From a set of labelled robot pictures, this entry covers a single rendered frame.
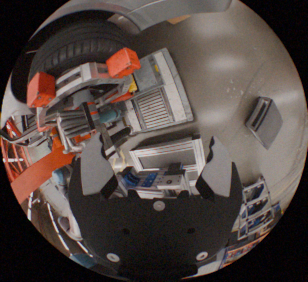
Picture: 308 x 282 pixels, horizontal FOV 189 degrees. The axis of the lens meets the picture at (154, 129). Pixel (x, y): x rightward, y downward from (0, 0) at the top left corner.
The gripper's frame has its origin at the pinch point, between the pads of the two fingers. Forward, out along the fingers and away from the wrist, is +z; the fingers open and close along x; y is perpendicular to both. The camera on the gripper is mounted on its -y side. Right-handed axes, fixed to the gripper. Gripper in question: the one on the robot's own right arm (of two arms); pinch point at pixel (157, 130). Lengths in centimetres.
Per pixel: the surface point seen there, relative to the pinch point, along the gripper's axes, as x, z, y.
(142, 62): -14, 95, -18
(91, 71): -18.9, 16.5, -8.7
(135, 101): -24, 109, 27
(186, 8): 10.6, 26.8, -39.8
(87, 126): -19.6, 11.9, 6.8
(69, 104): -39.1, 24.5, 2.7
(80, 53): -21.7, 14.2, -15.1
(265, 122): 96, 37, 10
